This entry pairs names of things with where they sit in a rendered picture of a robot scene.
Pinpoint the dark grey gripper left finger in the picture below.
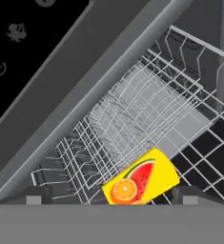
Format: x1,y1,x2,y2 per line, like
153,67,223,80
0,185,54,206

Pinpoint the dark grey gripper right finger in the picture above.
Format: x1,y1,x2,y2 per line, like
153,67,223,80
172,185,224,206

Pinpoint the yellow fruit print cup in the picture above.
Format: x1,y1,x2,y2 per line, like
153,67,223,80
101,147,181,206

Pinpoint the grey dishwasher door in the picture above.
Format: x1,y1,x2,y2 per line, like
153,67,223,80
0,0,196,204

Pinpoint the grey dishwasher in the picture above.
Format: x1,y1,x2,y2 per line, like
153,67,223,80
172,0,224,106

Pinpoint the white wire dishwasher rack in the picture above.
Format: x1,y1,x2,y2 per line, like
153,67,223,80
30,24,224,206

